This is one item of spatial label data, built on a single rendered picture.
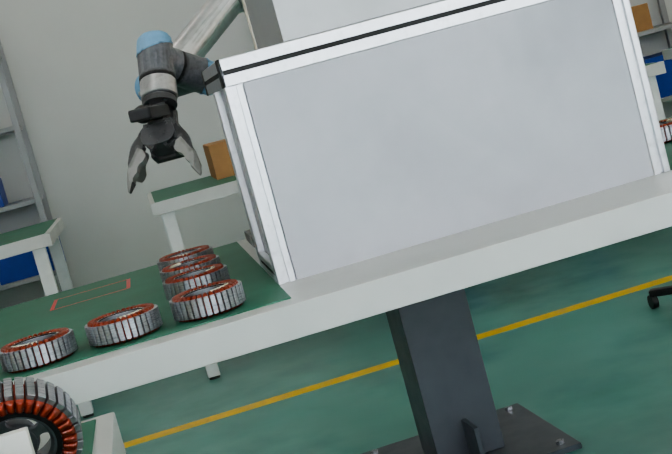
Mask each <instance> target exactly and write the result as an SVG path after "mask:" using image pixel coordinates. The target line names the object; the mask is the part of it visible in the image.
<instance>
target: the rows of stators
mask: <svg viewBox="0 0 672 454"><path fill-rule="evenodd" d="M202 287H203V288H202ZM245 300H246V297H245V293H244V290H243V286H242V282H241V281H239V280H236V279H227V280H222V281H217V282H213V283H208V285H206V284H204V285H203V286H198V287H197V288H196V287H194V288H192V289H188V290H186V291H184V292H181V293H179V294H177V295H175V296H174V297H173V298H172V299H171V300H170V301H169V304H170V307H171V311H172V314H173V318H174V320H175V321H179V322H192V321H197V320H202V319H206V318H207V317H213V314H214V315H215V316H217V315H218V314H223V313H224V312H228V311H230V310H233V309H235V308H237V307H239V306H240V305H242V304H243V302H244V301H245ZM162 324H163V322H162V319H161V315H160V312H159V308H158V305H156V304H152V303H144V304H143V303H142V304H137V305H133V306H131V307H130V306H128V307H127V308H122V309H121V311H120V309H117V310H116V312H115V311H111V313H106V314H103V315H101V316H98V317H97V318H94V319H92V320H90V321H89V322H88V323H87V324H86V325H85V326H84V328H85V332H86V335H87V338H88V342H89V345H90V346H94V347H97V348H98V347H100V348H101V347H106V346H107V347H109V346H111V345H112V346H114V345H116V344H120V343H121V342H122V343H125V342H126V339H127V341H131V340H132V339H137V338H141V337H142V336H146V335H147V334H150V333H152V332H154V331H156V330H157V329H159V327H160V326H161V325H162ZM77 349H78V346H77V342H76V339H75V336H74V332H73V330H72V329H68V328H66V327H62V328H55V329H50V330H48V331H47V330H46V331H44V332H39V333H38V334H36V333H35V334H33V337H32V336H31V335H29V336H27V337H23V338H22V339H18V340H15V341H13V342H10V343H9V344H6V345H4V346H3V347H2V348H1V350H0V362H1V366H2V369H3V371H4V372H8V373H18V372H25V371H27V370H32V369H37V368H38V366H39V367H43V366H44V365H46V366H47V365H49V363H51V364H53V363H54V362H58V361H60V360H63V359H64V358H67V357H68V356H70V355H72V354H73V353H74V352H75V351H76V350H77ZM43 363H44V364H43Z"/></svg>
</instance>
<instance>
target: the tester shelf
mask: <svg viewBox="0 0 672 454"><path fill-rule="evenodd" d="M547 1H551V0H442V1H438V2H434V3H431V4H427V5H423V6H419V7H415V8H412V9H408V10H404V11H400V12H397V13H393V14H389V15H385V16H381V17H378V18H374V19H370V20H366V21H363V22H359V23H355V24H351V25H347V26H344V27H340V28H336V29H332V30H329V31H325V32H321V33H317V34H313V35H310V36H306V37H302V38H298V39H295V40H291V41H287V42H283V43H279V44H276V45H272V46H268V47H264V48H261V49H257V50H253V51H249V52H245V53H242V54H238V55H234V56H230V57H226V58H223V59H219V60H216V61H215V62H214V63H213V64H212V65H210V66H209V67H208V68H207V69H206V70H204V71H203V72H202V73H201V76H202V80H203V84H204V87H205V91H206V94H207V96H209V95H213V93H216V92H219V91H222V90H223V89H224V88H227V87H230V86H234V85H238V84H242V83H245V82H249V81H253V80H256V79H260V78H264V77H268V76H271V75H275V74H279V73H283V72H286V71H290V70H294V69H298V68H301V67H305V66H309V65H312V64H316V63H320V62H324V61H327V60H331V59H335V58H339V57H342V56H346V55H350V54H353V53H357V52H361V51H365V50H368V49H372V48H376V47H380V46H383V45H387V44H391V43H395V42H398V41H402V40H406V39H409V38H413V37H417V36H421V35H424V34H428V33H432V32H436V31H439V30H443V29H447V28H450V27H454V26H458V25H462V24H465V23H469V22H473V21H477V20H480V19H484V18H488V17H491V16H495V15H499V14H503V13H506V12H510V11H514V10H518V9H521V8H525V7H529V6H533V5H536V4H540V3H544V2H547Z"/></svg>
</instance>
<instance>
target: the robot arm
mask: <svg viewBox="0 0 672 454"><path fill-rule="evenodd" d="M243 12H245V11H244V8H243V4H242V0H207V1H206V2H205V4H204V5H203V6H202V7H201V8H200V10H199V11H198V12H197V13H196V15H195V16H194V17H193V18H192V19H191V21H190V22H189V23H188V24H187V26H186V27H185V28H184V29H183V30H182V32H181V33H180V34H179V35H178V37H177V38H176V39H175V40H174V41H173V42H172V39H171V36H169V35H168V33H166V32H164V31H160V30H152V31H148V32H145V33H143V34H142V35H140V37H139V38H138V39H137V46H136V58H137V62H138V73H139V76H138V77H137V78H136V81H135V92H136V95H137V96H138V98H139V99H140V100H141V101H142V105H139V106H137V107H136V108H135V109H134V110H130V111H128V115H129V119H130V122H131V123H136V122H138V123H141V124H145V123H147V124H145V125H143V128H142V129H141V131H140V133H139V134H138V137H137V138H136V140H135V141H134V142H133V144H132V146H131V148H130V152H129V159H128V170H127V188H128V193H129V194H132V192H133V190H134V188H135V186H136V181H137V182H140V183H142V182H144V180H145V178H146V175H147V174H146V164H147V162H148V160H149V153H147V152H146V147H147V148H148V149H149V150H150V153H151V158H152V159H153V160H154V161H155V162H157V163H158V164H160V163H164V162H167V161H171V160H175V159H178V158H182V157H185V159H186V160H187V161H188V162H189V163H190V164H191V167H192V168H193V169H194V170H195V171H196V172H197V173H198V174H199V175H201V174H202V164H201V163H200V160H199V157H198V155H197V152H196V150H195V149H194V147H193V145H192V141H191V138H190V136H189V134H188V133H187V132H186V131H185V130H184V129H183V128H182V127H181V125H180V124H179V121H178V111H177V110H176V108H177V99H178V97H180V96H183V95H186V94H190V93H193V92H196V93H199V94H200V95H202V94H204V95H207V94H206V91H205V87H204V84H203V80H202V76H201V73H202V72H203V71H204V70H206V69H207V68H208V67H209V66H210V65H212V64H213V63H214V61H211V60H209V59H208V58H204V57H205V56H206V54H207V53H208V52H209V51H210V49H211V48H212V47H213V46H214V44H215V43H216V42H217V40H218V39H219V38H220V37H221V35H222V34H223V33H224V32H225V30H226V29H227V28H228V27H229V25H230V24H231V23H232V22H233V20H234V19H235V18H236V16H237V15H238V14H239V13H243ZM145 146H146V147H145Z"/></svg>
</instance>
